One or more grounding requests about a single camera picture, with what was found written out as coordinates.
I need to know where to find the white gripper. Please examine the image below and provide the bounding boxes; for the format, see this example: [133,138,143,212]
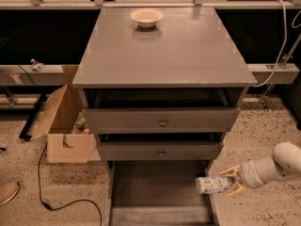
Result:
[221,161,264,196]

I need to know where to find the blue plastic bottle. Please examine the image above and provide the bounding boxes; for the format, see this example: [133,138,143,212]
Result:
[196,176,235,194]

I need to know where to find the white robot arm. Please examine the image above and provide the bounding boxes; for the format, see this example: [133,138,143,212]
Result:
[221,142,301,195]

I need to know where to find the brass middle drawer knob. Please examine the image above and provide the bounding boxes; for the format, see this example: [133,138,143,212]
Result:
[158,151,165,157]

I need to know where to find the brass drawer knob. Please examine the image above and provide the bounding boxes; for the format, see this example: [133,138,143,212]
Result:
[159,119,167,127]
[158,151,165,157]

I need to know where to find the brass top drawer knob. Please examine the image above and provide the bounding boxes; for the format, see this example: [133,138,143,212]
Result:
[159,119,167,127]

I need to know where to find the top grey drawer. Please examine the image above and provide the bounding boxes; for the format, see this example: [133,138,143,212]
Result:
[84,89,240,134]

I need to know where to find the grey drawer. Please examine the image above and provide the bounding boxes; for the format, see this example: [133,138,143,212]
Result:
[107,161,219,226]
[84,89,240,134]
[99,133,224,161]

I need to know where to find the bottom grey drawer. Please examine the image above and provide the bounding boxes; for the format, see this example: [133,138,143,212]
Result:
[107,161,219,226]

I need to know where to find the grey drawer cabinet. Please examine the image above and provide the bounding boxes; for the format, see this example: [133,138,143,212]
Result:
[73,8,256,226]

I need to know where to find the middle grey drawer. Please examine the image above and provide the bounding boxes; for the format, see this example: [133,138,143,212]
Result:
[99,133,224,161]

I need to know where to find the items inside cardboard box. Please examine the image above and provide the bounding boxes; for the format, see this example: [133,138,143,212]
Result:
[71,116,89,134]

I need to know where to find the open cardboard box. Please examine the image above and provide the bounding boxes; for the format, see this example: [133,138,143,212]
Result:
[31,66,100,163]

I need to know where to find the white bowl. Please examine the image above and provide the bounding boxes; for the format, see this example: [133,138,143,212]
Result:
[130,8,163,28]

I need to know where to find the black metal leg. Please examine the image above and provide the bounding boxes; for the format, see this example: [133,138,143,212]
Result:
[19,93,46,141]

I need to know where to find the tan round floor object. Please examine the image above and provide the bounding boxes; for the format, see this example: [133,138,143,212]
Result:
[0,182,20,205]

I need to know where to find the small crumpled clear object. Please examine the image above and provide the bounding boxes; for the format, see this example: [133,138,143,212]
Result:
[30,58,44,73]

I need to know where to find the black power cable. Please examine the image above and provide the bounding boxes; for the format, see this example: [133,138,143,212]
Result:
[37,143,103,226]

